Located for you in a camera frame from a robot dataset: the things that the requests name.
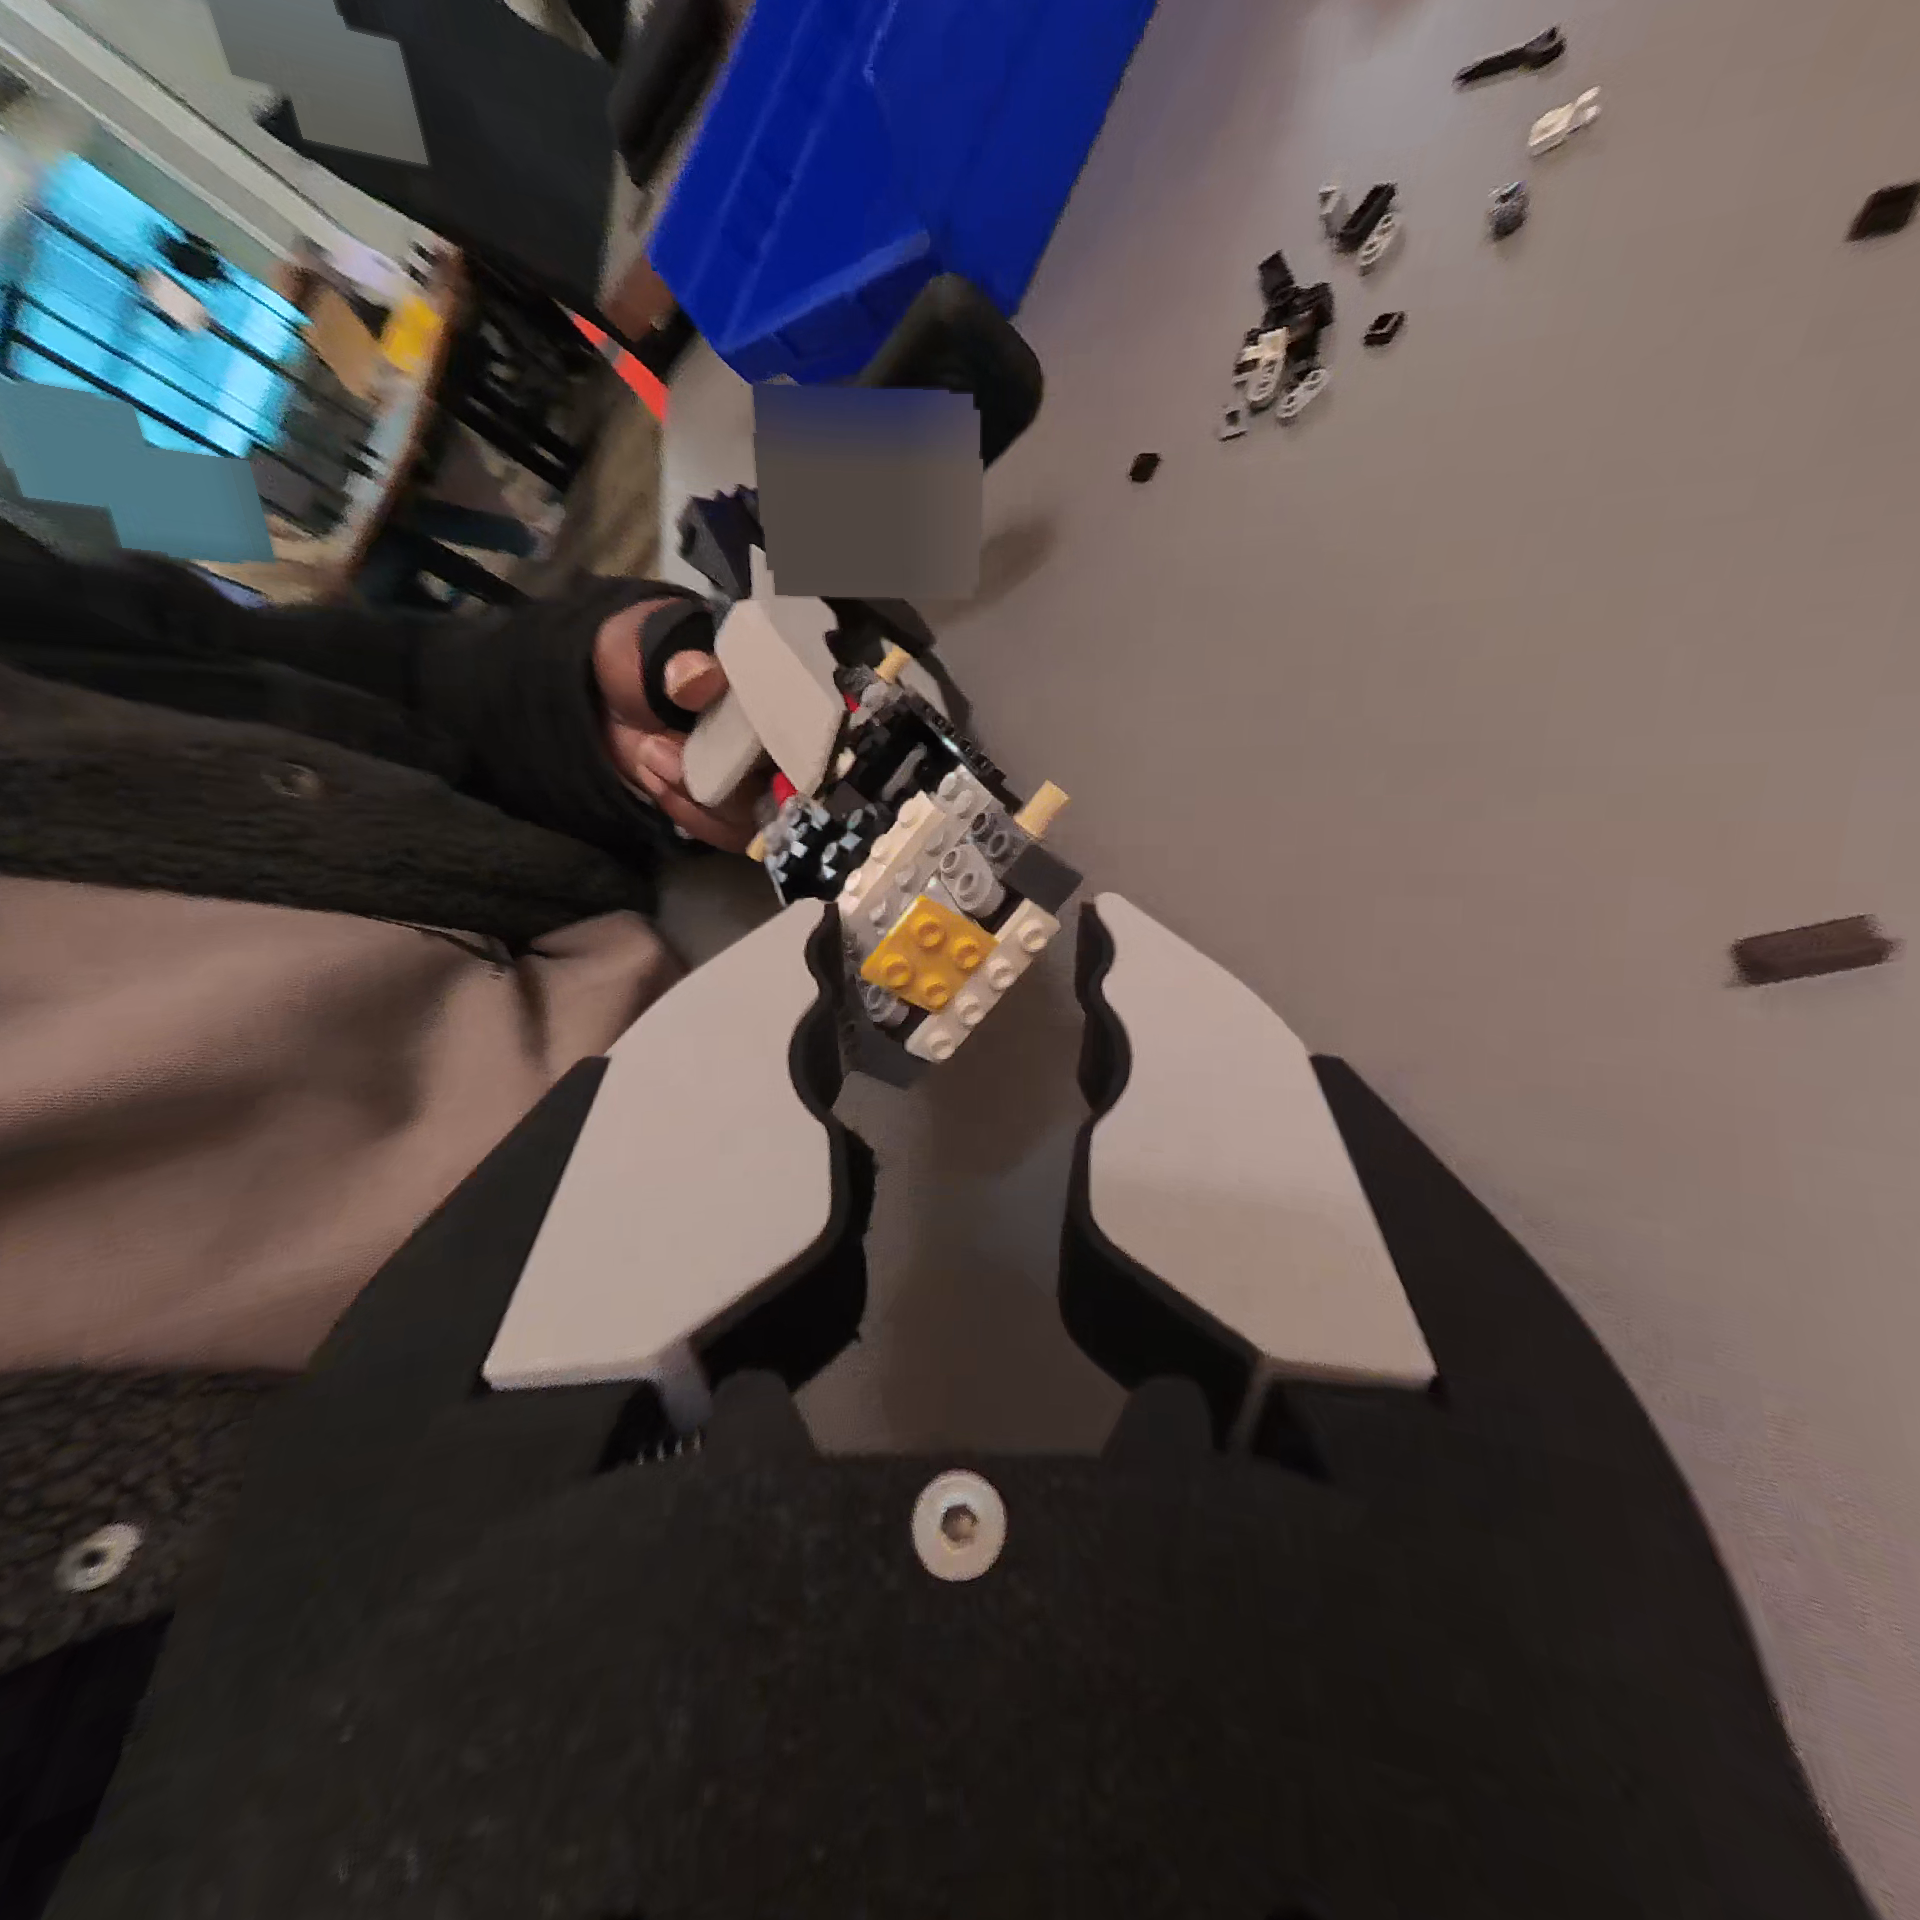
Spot person's left forearm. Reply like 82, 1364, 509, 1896
405, 579, 708, 855

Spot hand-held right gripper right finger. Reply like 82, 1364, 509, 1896
1055, 894, 1437, 1447

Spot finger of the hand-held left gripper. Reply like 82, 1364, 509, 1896
678, 591, 849, 807

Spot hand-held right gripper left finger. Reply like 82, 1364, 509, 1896
481, 901, 879, 1434

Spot person's left hand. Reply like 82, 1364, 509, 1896
601, 655, 754, 850

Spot orange striped barrier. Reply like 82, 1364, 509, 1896
569, 304, 671, 412

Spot black small slope brick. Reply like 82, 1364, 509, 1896
1726, 918, 1897, 990

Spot grey desk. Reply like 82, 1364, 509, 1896
662, 0, 1920, 1920

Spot black panel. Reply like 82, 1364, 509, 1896
264, 0, 614, 303

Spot person's black fleece jacket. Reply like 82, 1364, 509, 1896
0, 519, 708, 1664

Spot black zip case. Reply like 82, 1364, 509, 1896
607, 0, 754, 192

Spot person's beige top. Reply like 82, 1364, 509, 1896
0, 878, 695, 1373

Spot toy brick car chassis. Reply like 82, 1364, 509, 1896
749, 644, 1086, 1086

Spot scattered small brick pieces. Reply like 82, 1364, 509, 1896
1122, 29, 1920, 489

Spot blue storage bin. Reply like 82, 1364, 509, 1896
643, 0, 1159, 384

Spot yellow hinge brick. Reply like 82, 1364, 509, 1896
856, 901, 1002, 1007

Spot background work table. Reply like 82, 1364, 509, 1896
279, 245, 469, 576

